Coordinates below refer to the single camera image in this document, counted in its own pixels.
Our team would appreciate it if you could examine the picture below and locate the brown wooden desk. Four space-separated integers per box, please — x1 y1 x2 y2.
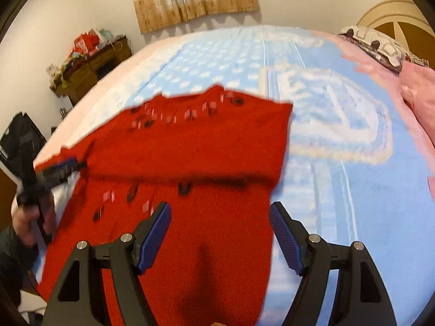
49 36 133 107

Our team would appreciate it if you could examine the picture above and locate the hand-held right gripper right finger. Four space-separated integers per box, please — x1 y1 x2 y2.
269 201 398 326

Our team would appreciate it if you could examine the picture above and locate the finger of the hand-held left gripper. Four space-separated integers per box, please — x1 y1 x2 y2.
37 156 88 188

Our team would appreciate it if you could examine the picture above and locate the blue white printed blanket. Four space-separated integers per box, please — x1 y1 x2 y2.
34 25 435 326

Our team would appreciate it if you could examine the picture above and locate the red knitted sweater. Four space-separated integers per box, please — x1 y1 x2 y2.
36 86 294 326

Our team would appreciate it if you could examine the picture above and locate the red plastic bag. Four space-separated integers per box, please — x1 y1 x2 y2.
73 32 102 55

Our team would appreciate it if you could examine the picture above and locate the cream wooden headboard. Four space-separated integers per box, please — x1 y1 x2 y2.
357 0 435 62

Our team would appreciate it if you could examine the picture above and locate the beige patterned curtain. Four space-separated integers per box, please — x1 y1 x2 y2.
127 0 262 35

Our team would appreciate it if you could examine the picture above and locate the pink blanket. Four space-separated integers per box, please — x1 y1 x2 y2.
335 34 435 201

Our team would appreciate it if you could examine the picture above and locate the person's left forearm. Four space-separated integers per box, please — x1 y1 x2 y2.
0 226 39 308

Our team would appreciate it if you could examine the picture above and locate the pink bed sheet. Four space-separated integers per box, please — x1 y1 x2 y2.
34 37 177 164

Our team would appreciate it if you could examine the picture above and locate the patterned white pillow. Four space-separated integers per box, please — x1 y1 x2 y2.
339 25 430 73

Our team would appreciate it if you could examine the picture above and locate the black bag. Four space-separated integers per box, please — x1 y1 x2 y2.
0 111 48 177

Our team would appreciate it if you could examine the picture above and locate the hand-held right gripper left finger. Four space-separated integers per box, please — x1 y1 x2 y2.
41 201 172 326

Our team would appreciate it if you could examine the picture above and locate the person's left hand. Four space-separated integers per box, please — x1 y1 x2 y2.
10 193 57 249

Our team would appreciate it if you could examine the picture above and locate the colourful clutter pile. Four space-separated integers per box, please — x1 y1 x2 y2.
46 29 128 89

